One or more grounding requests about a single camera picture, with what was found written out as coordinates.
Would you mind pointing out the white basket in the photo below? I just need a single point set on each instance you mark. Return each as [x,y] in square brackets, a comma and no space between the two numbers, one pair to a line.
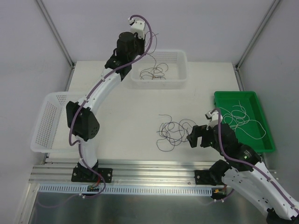
[51,134]
[162,69]

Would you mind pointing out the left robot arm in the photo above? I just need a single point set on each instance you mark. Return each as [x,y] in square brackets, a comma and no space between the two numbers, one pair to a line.
[81,115]

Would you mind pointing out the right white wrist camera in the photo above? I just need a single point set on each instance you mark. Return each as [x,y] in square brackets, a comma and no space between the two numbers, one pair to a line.
[213,117]

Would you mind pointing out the white basket at left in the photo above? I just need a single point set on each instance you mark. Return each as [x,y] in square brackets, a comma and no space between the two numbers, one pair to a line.
[51,134]

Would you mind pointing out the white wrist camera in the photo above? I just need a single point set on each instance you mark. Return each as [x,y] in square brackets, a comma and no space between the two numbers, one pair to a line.
[213,117]
[137,26]

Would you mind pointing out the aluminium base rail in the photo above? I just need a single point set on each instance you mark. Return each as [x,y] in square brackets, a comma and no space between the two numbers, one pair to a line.
[141,173]

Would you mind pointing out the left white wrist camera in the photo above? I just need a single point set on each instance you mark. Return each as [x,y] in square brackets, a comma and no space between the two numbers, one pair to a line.
[137,26]

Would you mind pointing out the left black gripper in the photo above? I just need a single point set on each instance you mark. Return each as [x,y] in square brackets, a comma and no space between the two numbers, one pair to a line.
[137,46]

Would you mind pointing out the white slotted cable duct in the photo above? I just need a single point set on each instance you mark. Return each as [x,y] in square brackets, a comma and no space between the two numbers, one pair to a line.
[130,190]

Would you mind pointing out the green plastic tray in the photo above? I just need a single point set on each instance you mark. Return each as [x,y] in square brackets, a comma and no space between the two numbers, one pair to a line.
[242,111]

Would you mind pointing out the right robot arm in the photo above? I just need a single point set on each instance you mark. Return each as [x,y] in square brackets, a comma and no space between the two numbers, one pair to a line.
[244,171]

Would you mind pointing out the white basket at back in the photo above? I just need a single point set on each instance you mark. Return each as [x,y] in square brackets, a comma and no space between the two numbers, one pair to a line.
[162,69]

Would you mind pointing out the right aluminium frame post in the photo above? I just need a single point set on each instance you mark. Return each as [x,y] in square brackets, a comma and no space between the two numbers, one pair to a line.
[261,26]

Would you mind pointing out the left aluminium frame post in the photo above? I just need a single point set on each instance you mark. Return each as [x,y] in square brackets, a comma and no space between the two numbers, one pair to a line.
[42,7]

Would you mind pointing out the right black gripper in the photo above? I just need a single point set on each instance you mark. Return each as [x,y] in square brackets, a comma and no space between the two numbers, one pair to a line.
[203,135]

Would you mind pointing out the aluminium frame post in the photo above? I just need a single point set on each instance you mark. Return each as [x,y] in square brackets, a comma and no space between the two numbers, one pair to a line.
[42,7]
[261,26]

